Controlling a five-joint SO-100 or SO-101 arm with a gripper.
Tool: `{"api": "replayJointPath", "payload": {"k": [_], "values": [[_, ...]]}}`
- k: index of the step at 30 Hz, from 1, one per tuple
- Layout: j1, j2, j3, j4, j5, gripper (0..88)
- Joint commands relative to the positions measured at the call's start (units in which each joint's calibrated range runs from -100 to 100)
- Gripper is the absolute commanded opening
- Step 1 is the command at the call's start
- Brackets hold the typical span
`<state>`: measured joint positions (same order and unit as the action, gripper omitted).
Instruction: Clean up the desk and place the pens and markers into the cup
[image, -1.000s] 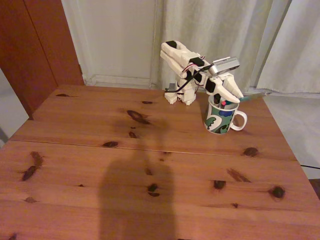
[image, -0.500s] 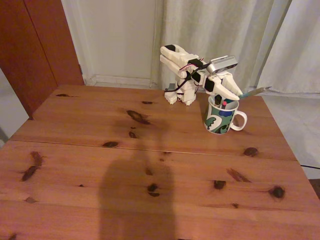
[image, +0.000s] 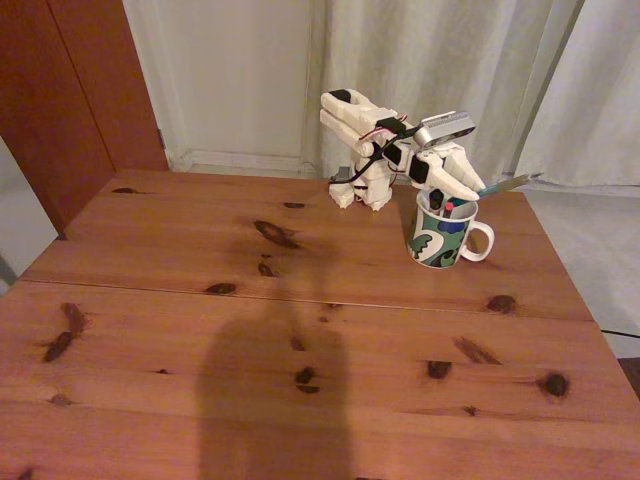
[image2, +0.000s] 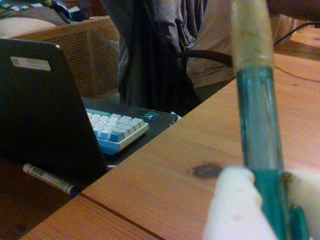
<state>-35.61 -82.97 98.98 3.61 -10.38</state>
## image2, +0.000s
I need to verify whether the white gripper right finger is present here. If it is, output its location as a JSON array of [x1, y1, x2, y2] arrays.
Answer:
[[282, 169, 320, 240]]

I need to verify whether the pale beige fabric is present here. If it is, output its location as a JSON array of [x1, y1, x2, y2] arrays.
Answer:
[[186, 0, 236, 89]]

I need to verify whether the grey hanging garment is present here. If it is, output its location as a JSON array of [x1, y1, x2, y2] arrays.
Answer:
[[99, 0, 210, 117]]

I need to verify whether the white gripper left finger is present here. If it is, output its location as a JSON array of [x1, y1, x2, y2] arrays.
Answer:
[[203, 166, 278, 240]]

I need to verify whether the teal transparent pen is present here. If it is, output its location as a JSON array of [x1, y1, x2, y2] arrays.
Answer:
[[231, 0, 311, 240]]

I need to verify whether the colourful patterned cloth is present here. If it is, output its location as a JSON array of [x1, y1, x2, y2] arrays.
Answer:
[[0, 0, 88, 27]]

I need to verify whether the white blue keyboard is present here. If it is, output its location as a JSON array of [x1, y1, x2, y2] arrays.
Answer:
[[84, 108, 150, 157]]

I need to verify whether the white marker dark cap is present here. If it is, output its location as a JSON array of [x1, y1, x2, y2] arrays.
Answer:
[[22, 163, 80, 198]]

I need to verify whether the thin black desk cable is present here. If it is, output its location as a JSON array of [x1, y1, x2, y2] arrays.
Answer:
[[273, 21, 320, 47]]

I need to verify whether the woven wicker chair back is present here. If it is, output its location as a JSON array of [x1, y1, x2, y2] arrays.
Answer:
[[11, 15, 121, 99]]

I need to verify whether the black desk mat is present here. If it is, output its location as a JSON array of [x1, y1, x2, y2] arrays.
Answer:
[[81, 96, 179, 168]]

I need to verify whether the dark curved chair armrest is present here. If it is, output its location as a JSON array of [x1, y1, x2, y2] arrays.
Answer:
[[177, 49, 235, 68]]

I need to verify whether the black flat panel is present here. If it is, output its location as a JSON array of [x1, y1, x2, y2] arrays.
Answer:
[[0, 37, 109, 182]]

